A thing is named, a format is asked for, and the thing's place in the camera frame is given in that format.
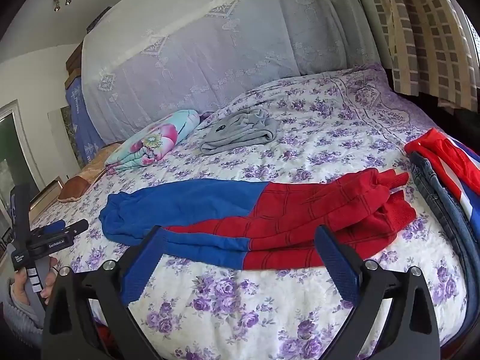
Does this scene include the purple floral bedspread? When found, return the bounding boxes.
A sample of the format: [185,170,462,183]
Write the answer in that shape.
[28,64,471,360]

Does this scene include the blue jeans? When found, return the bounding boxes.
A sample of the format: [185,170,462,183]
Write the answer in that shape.
[408,151,480,349]

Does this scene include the red and blue pants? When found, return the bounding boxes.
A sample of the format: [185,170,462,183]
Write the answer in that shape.
[99,168,418,271]

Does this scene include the grey folded garment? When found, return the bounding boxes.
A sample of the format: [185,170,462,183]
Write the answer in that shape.
[199,108,280,156]

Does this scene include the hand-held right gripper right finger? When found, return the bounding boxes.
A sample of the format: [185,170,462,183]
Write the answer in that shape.
[314,224,440,360]

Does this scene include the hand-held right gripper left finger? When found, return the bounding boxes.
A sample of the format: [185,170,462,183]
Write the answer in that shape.
[43,226,169,360]

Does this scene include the white framed window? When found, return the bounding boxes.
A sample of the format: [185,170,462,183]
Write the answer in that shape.
[0,99,46,196]

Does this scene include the brown pillow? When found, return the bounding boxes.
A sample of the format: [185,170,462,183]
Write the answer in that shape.
[58,175,91,204]

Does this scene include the brown cardboard box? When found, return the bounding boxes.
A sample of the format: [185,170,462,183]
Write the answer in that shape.
[65,40,84,83]

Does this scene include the floral folded blanket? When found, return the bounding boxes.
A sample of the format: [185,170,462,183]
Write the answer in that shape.
[104,109,202,175]

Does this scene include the person's left hand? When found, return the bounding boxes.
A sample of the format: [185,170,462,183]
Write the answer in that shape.
[7,257,60,308]

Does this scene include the person's left forearm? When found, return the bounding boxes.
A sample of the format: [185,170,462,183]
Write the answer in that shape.
[1,292,45,347]

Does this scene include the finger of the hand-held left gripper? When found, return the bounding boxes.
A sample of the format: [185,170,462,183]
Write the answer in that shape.
[40,220,67,234]
[63,218,90,236]

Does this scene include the tan pillow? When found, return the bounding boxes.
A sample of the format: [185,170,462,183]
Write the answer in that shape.
[83,149,125,181]

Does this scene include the white lace curtain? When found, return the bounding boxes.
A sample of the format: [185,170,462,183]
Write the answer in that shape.
[80,0,377,148]

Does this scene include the red white blue garment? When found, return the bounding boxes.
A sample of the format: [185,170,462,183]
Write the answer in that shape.
[404,127,480,219]

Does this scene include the blue patterned mattress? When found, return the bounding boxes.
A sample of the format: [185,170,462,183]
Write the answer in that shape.
[65,77,106,166]

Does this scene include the beige checkered curtain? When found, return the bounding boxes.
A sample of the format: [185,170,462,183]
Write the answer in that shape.
[360,0,480,103]

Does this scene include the wall picture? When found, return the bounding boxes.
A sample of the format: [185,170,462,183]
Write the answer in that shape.
[47,106,82,167]

